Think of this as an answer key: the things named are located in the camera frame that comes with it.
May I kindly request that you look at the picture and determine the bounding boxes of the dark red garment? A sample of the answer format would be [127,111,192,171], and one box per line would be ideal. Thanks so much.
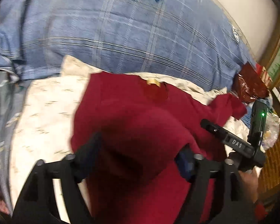
[71,72,247,223]

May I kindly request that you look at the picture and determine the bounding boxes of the right hand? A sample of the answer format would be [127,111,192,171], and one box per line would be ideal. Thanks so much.
[239,169,259,203]

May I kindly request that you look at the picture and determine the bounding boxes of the cream leaf-print pillow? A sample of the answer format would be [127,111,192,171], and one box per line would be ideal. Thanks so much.
[10,56,249,223]

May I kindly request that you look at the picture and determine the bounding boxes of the dark red foil snack bag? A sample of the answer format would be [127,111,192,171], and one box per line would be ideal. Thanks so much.
[232,62,269,104]

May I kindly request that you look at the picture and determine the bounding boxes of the grey-blue patterned bed sheet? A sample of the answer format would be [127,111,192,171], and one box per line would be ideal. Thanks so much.
[0,70,31,215]

